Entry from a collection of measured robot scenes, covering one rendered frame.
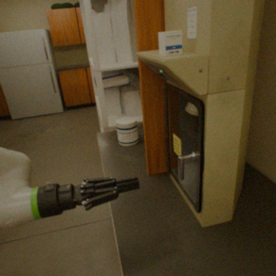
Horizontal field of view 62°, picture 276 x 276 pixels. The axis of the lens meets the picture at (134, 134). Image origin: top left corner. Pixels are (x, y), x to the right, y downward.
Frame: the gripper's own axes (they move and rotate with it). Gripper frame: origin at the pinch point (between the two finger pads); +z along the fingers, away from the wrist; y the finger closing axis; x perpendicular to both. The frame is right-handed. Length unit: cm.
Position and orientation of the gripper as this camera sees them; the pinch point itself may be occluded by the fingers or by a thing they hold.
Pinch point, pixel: (128, 184)
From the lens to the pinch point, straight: 74.2
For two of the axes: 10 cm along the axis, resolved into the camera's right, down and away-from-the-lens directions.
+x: 0.8, 9.0, 4.3
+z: 9.7, -1.6, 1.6
